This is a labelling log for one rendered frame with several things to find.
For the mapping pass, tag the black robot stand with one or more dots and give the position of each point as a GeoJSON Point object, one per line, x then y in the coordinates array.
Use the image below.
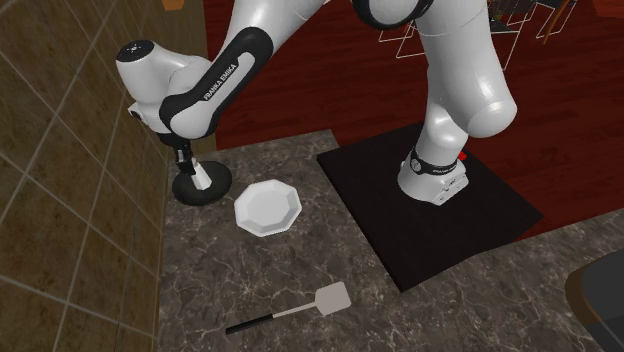
{"type": "Point", "coordinates": [429, 234]}

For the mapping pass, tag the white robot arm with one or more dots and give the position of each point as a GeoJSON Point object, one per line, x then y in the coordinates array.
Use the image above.
{"type": "Point", "coordinates": [468, 88]}

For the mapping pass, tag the white octagonal plate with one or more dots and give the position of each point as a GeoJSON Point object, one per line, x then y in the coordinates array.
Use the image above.
{"type": "Point", "coordinates": [267, 208]}

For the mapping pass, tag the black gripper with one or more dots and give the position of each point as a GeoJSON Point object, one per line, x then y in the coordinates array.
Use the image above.
{"type": "Point", "coordinates": [173, 140]}

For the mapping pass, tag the dark grey basin brown rim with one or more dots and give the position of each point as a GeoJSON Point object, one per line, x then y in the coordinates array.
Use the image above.
{"type": "Point", "coordinates": [604, 292]}

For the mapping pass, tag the black round dish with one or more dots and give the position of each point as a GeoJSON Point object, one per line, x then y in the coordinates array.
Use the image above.
{"type": "Point", "coordinates": [219, 179]}

